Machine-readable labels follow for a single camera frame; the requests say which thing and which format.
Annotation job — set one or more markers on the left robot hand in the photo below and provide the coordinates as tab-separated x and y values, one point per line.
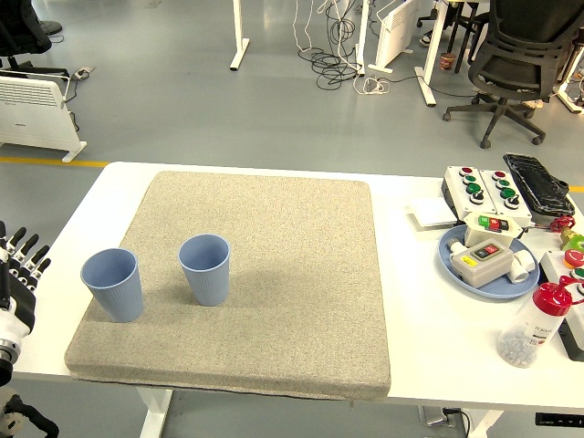
18	301

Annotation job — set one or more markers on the blue ribbed cup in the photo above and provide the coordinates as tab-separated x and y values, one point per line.
116	296
207	283

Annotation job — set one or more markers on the white table leg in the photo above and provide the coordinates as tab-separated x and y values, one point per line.
486	422
155	410

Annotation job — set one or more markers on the grey-brown mat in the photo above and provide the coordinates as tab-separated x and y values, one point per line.
255	296

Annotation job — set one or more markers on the floor power strip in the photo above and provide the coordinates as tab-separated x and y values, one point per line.
84	72

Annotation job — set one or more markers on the white four-button control box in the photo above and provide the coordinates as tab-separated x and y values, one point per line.
458	184
490	189

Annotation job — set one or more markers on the blue plate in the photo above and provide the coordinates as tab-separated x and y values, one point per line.
502	289

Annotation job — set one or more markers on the person's shoe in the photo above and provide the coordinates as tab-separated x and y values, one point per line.
426	38

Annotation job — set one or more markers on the white plastic pipe fitting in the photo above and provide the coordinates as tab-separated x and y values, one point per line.
522	267

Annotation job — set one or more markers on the clear bottle with red cap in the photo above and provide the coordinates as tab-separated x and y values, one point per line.
529	328

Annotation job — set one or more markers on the black plastic tray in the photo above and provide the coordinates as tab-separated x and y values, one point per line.
538	182

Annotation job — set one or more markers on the white emergency stop button box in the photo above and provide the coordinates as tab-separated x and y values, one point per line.
554	264

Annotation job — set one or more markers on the black mesh office chair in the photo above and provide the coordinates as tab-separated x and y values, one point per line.
515	59

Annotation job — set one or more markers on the black table height control panel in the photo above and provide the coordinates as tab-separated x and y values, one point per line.
559	419

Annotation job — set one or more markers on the green plastic part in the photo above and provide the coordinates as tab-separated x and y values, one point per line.
576	242

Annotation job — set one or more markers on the white wall switch plate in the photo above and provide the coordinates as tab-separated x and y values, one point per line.
431	212

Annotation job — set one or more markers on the grey red-black button switch box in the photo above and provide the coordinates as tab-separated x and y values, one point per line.
483	269

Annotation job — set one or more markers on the white green-red button switch box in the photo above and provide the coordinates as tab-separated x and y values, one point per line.
483	235

